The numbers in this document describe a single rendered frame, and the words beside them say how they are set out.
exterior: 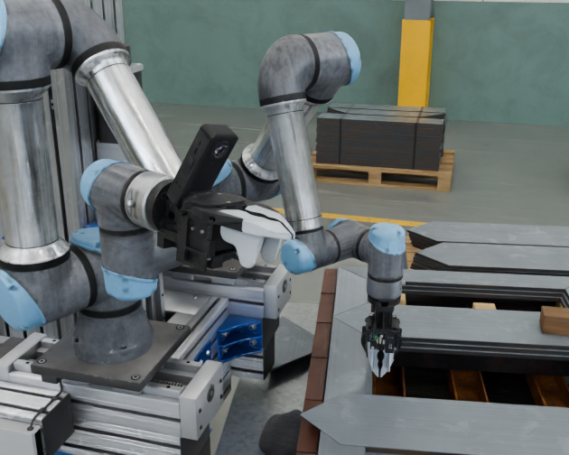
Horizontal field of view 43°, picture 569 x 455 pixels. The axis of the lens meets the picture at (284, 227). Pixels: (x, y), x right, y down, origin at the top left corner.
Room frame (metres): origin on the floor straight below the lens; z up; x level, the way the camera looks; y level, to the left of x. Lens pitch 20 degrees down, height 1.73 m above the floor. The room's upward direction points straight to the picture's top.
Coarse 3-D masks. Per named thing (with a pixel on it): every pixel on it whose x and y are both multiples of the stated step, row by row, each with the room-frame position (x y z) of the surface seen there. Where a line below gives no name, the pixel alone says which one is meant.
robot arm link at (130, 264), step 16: (112, 240) 0.91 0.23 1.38; (128, 240) 0.91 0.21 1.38; (144, 240) 0.92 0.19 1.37; (112, 256) 0.91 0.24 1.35; (128, 256) 0.91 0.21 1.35; (144, 256) 0.92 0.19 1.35; (160, 256) 0.94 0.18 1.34; (112, 272) 0.91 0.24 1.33; (128, 272) 0.91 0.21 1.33; (144, 272) 0.92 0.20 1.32; (160, 272) 0.95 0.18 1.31; (112, 288) 0.92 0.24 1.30; (128, 288) 0.91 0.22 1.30; (144, 288) 0.92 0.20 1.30
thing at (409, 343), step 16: (416, 288) 1.91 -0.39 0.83; (432, 288) 1.90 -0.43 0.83; (448, 288) 1.90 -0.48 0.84; (464, 288) 1.90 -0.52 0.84; (480, 288) 1.90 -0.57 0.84; (496, 288) 1.89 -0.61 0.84; (512, 288) 1.89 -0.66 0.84; (528, 288) 1.88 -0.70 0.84; (544, 288) 1.88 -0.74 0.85; (432, 352) 1.57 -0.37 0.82; (448, 352) 1.56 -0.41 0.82; (464, 352) 1.56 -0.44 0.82; (480, 352) 1.55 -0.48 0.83; (496, 352) 1.55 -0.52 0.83; (512, 352) 1.55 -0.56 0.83; (528, 352) 1.55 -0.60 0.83; (544, 352) 1.54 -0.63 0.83; (560, 352) 1.54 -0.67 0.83; (368, 368) 1.46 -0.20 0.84; (368, 384) 1.40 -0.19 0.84; (368, 448) 1.16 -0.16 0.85
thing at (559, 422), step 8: (544, 408) 1.29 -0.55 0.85; (552, 408) 1.29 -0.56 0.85; (560, 408) 1.29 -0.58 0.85; (568, 408) 1.29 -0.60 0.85; (544, 416) 1.26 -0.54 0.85; (552, 416) 1.26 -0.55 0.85; (560, 416) 1.26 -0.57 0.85; (568, 416) 1.26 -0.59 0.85; (544, 424) 1.23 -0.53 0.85; (552, 424) 1.23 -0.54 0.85; (560, 424) 1.23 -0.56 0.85; (568, 424) 1.23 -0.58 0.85; (552, 432) 1.20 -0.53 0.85; (560, 432) 1.20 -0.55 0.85; (568, 432) 1.20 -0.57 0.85; (552, 440) 1.18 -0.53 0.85; (560, 440) 1.18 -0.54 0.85; (568, 440) 1.18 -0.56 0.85; (552, 448) 1.15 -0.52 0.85; (560, 448) 1.15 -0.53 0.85; (568, 448) 1.15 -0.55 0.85
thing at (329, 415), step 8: (336, 400) 1.31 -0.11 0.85; (344, 400) 1.31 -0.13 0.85; (320, 408) 1.28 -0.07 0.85; (328, 408) 1.28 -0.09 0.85; (336, 408) 1.28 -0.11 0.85; (320, 416) 1.26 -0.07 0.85; (328, 416) 1.26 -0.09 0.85; (336, 416) 1.26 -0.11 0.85; (320, 424) 1.23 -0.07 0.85; (328, 424) 1.23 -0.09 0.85; (336, 424) 1.23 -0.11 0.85; (328, 432) 1.20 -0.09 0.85; (336, 432) 1.20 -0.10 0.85; (336, 440) 1.18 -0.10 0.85
